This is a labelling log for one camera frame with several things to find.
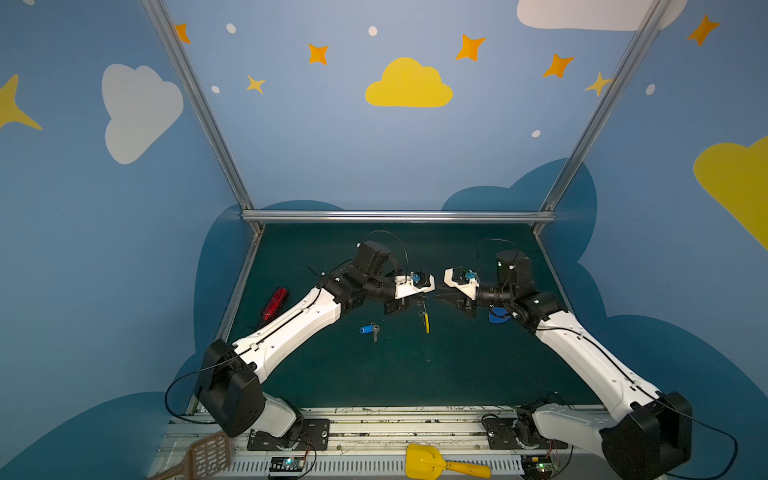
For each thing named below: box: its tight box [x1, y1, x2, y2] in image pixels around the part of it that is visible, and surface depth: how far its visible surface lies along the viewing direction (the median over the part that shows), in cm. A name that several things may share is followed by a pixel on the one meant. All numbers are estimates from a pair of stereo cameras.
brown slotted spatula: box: [148, 431, 231, 480], surface depth 72 cm
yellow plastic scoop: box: [405, 444, 492, 480], surface depth 71 cm
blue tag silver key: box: [359, 322, 380, 342], surface depth 95 cm
